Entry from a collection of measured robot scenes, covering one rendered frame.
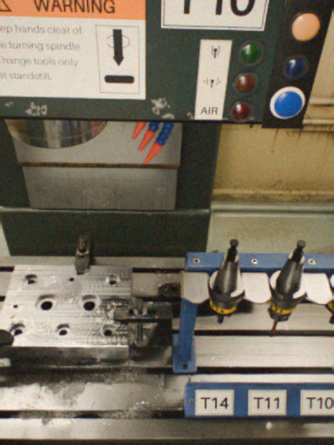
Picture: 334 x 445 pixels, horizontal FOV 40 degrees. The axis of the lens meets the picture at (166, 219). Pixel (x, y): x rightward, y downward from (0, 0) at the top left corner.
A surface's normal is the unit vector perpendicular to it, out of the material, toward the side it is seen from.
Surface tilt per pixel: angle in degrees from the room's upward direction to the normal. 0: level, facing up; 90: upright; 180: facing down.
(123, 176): 90
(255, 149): 90
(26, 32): 90
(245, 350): 0
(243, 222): 0
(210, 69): 90
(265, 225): 0
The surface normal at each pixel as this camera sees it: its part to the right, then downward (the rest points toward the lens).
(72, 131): 0.47, 0.61
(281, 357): 0.04, -0.74
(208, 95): 0.02, 0.67
